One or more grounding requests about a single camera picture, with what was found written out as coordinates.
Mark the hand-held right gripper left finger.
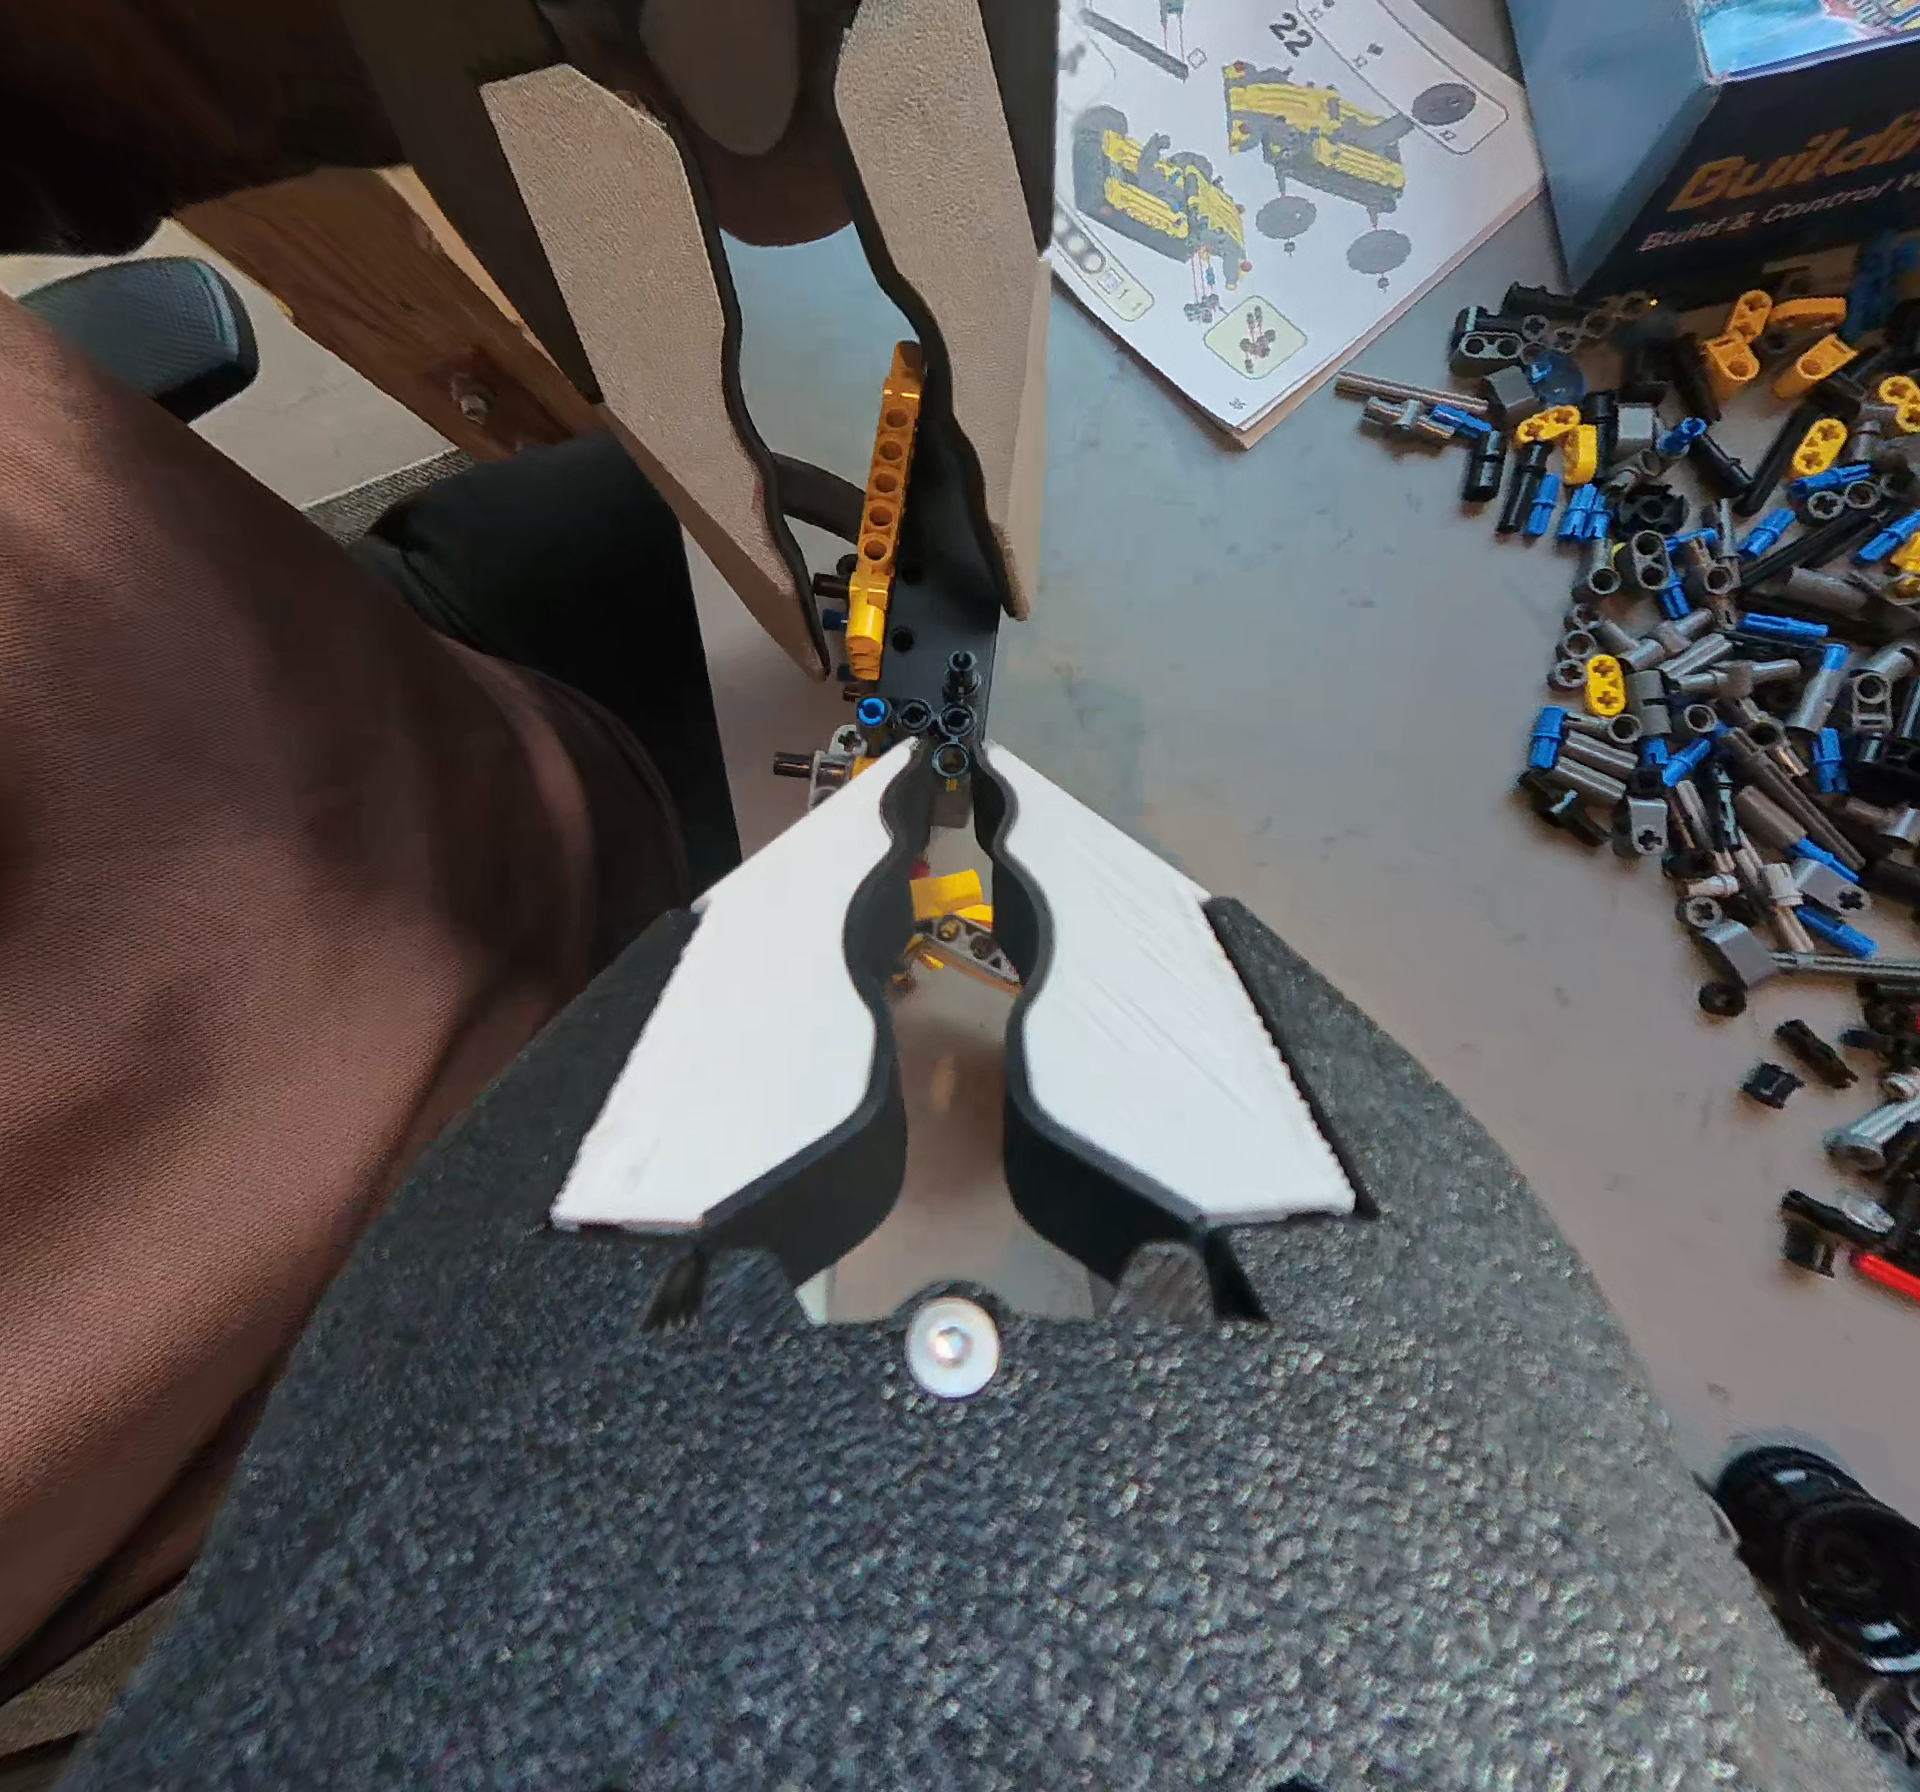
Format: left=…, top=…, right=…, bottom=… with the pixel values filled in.
left=548, top=741, right=928, bottom=1286

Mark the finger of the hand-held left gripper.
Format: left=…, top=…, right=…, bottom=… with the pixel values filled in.
left=478, top=64, right=836, bottom=684
left=832, top=0, right=1055, bottom=623

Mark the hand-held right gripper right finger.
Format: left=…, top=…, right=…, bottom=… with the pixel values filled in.
left=967, top=741, right=1363, bottom=1291

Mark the yellow black brick vehicle model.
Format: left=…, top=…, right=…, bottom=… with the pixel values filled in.
left=771, top=340, right=1036, bottom=994

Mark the black connector with blue pin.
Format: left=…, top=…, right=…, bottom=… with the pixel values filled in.
left=858, top=649, right=986, bottom=785

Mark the grey desk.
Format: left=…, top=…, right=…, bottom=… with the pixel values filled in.
left=690, top=0, right=1920, bottom=1675

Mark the wooden board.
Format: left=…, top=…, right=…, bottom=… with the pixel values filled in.
left=171, top=163, right=604, bottom=454

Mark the open instruction booklet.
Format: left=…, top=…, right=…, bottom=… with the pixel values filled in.
left=1051, top=0, right=1546, bottom=454

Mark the person's brown sweater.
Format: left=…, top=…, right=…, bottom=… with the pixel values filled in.
left=0, top=290, right=695, bottom=1708

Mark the pile of black red pins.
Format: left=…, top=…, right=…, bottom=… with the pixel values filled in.
left=1740, top=1020, right=1920, bottom=1302

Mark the blue cardboard kit box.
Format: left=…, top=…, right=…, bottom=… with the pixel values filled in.
left=1475, top=0, right=1920, bottom=304

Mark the pile of blue grey brick parts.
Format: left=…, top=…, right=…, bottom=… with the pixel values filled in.
left=1336, top=253, right=1920, bottom=1018

